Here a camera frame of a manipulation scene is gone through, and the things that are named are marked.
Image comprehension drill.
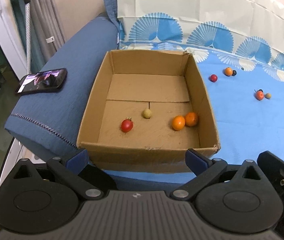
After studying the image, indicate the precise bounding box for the fan print bed sheet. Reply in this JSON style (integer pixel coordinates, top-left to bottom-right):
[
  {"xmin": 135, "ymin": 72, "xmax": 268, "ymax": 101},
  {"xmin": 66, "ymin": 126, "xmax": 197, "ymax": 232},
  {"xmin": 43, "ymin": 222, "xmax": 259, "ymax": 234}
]
[{"xmin": 116, "ymin": 0, "xmax": 284, "ymax": 180}]

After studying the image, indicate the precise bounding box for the red cherry tomato with stem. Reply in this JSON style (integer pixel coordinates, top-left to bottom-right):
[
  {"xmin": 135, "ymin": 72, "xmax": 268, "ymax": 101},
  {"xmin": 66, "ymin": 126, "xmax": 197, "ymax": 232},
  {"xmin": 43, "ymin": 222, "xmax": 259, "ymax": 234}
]
[{"xmin": 121, "ymin": 117, "xmax": 134, "ymax": 133}]

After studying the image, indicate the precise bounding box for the blue sofa cover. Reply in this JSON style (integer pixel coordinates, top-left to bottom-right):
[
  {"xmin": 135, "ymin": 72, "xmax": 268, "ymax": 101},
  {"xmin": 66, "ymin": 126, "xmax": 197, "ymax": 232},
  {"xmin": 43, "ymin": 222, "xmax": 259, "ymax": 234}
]
[{"xmin": 4, "ymin": 0, "xmax": 122, "ymax": 159}]

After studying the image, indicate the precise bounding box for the brown cardboard box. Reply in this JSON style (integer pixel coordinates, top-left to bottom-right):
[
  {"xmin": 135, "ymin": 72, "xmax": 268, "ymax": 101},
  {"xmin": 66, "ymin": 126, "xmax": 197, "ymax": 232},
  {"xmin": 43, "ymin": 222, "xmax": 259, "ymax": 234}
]
[{"xmin": 76, "ymin": 49, "xmax": 221, "ymax": 174}]

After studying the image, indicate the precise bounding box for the white round device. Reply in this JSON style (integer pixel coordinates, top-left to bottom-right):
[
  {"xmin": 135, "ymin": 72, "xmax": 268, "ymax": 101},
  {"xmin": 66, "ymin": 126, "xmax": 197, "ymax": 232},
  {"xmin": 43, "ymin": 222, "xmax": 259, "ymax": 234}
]
[{"xmin": 29, "ymin": 154, "xmax": 43, "ymax": 164}]

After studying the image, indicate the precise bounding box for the black smartphone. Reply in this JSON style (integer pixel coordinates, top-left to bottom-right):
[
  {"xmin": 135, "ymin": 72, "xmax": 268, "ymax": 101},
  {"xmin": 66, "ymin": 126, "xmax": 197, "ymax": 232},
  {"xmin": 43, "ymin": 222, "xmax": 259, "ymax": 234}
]
[{"xmin": 15, "ymin": 68, "xmax": 68, "ymax": 95}]

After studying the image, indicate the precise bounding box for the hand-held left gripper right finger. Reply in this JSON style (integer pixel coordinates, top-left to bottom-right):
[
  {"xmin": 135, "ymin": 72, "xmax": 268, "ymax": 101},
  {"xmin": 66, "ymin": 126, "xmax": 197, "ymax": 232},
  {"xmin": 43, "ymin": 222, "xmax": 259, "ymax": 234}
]
[{"xmin": 169, "ymin": 148, "xmax": 262, "ymax": 201}]

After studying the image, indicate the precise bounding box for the grey curtain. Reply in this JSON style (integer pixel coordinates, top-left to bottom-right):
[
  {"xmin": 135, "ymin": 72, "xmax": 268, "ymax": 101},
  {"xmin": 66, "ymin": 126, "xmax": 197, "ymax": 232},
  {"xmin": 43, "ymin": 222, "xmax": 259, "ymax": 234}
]
[{"xmin": 8, "ymin": 0, "xmax": 66, "ymax": 65}]

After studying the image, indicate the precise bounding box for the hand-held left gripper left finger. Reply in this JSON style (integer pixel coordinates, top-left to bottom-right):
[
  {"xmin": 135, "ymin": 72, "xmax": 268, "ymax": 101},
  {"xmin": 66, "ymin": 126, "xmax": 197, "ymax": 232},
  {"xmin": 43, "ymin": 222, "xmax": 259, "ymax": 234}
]
[{"xmin": 12, "ymin": 148, "xmax": 104, "ymax": 201}]

